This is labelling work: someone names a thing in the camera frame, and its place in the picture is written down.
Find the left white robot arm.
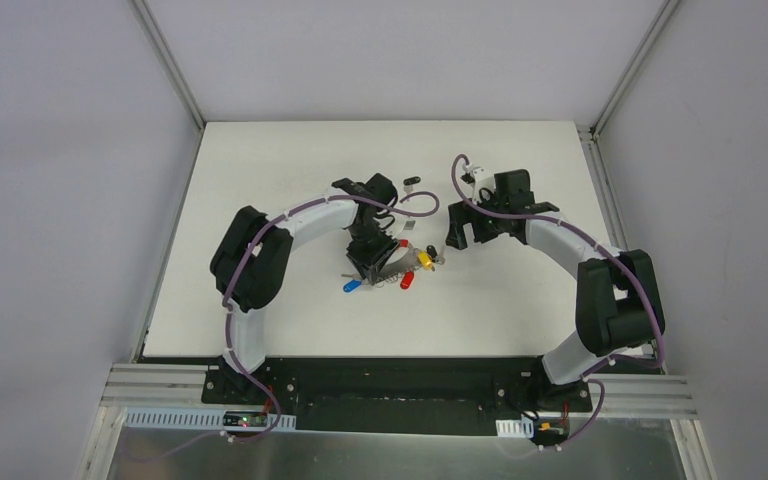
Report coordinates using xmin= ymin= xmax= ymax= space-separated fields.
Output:
xmin=209 ymin=173 xmax=399 ymax=405

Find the keyring with coloured keys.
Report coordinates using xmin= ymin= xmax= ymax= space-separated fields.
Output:
xmin=342 ymin=239 xmax=446 ymax=293

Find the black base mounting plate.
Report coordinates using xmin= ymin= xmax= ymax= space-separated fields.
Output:
xmin=201 ymin=356 xmax=593 ymax=436

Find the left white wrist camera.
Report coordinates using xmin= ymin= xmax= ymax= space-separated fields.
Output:
xmin=399 ymin=191 xmax=418 ymax=232

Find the aluminium frame rail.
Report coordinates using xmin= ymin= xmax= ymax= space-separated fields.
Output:
xmin=101 ymin=363 xmax=699 ymax=420

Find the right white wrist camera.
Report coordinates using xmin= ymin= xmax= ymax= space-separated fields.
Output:
xmin=461 ymin=165 xmax=495 ymax=203

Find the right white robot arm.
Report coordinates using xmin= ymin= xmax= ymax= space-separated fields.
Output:
xmin=446 ymin=165 xmax=665 ymax=410

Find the black-headed loose key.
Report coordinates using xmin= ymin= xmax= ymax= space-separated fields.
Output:
xmin=403 ymin=176 xmax=421 ymax=194

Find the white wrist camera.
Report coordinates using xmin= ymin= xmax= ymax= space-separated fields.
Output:
xmin=399 ymin=191 xmax=418 ymax=232
xmin=461 ymin=165 xmax=495 ymax=203

